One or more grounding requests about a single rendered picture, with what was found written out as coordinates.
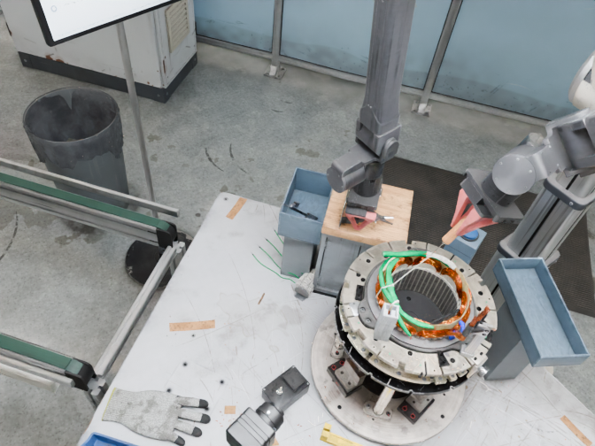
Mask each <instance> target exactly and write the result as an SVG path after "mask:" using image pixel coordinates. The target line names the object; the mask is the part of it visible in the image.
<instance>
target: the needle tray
mask: <svg viewBox="0 0 595 446"><path fill-rule="evenodd" d="M492 271H493V272H494V274H495V277H496V279H497V282H498V285H499V287H500V290H501V292H502V295H503V297H504V299H505V302H504V303H503V304H502V305H501V307H500V308H499V309H498V311H497V330H496V331H493V335H492V340H491V342H490V343H491V347H490V349H489V350H488V351H487V353H486V354H485V356H487V358H488V359H487V360H486V361H485V362H484V363H483V365H482V367H484V366H486V365H487V366H488V367H489V368H490V370H489V371H488V372H487V373H486V374H485V375H484V376H483V377H484V380H485V381H493V380H510V379H515V378H516V376H517V375H518V374H519V373H520V372H521V371H522V370H523V369H524V368H525V367H526V366H527V365H528V364H529V363H530V364H531V366H532V367H542V366H559V365H580V364H582V362H583V361H585V360H586V359H587V358H588V357H589V356H590V355H591V354H590V352H589V351H588V349H587V347H586V345H585V343H584V341H583V338H582V336H581V335H580V333H579V331H578V329H577V327H576V324H575V322H574V321H573V319H572V317H571V315H570V312H569V310H568V307H567V306H566V304H565V302H564V300H563V298H562V296H561V294H560V291H559V290H558V288H557V286H556V284H555V282H554V280H553V277H552V276H551V274H550V272H549V270H548V267H547V265H546V263H545V261H544V260H543V258H500V259H499V260H498V262H497V263H496V264H495V266H494V267H493V269H492Z"/></svg>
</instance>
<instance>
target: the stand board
mask: <svg viewBox="0 0 595 446"><path fill-rule="evenodd" d="M347 190H348V189H347ZM347 190H345V192H343V193H337V192H335V190H334V189H333V190H332V194H331V198H330V200H329V204H328V209H327V212H326V216H325V219H324V222H323V226H322V230H321V232H322V233H323V234H326V235H333V236H337V237H341V238H344V239H348V240H352V241H355V242H363V243H366V244H370V245H374V246H375V245H378V244H381V243H384V242H391V241H401V240H406V243H407V236H408V228H409V222H410V215H411V209H412V201H413V191H412V190H408V189H404V188H397V187H393V186H389V185H385V184H383V185H382V196H381V200H380V201H378V206H377V210H376V211H375V212H377V213H378V214H380V215H382V216H389V217H394V219H385V220H387V221H389V222H391V223H393V225H391V224H388V223H385V222H382V221H380V220H379V221H376V224H375V227H373V224H374V222H372V223H370V224H368V225H366V226H365V227H364V228H362V229H361V230H360V231H359V230H355V229H354V228H353V226H352V224H346V223H342V224H341V227H340V229H339V228H338V226H339V222H340V219H341V215H342V211H343V208H344V201H345V198H346V194H347Z"/></svg>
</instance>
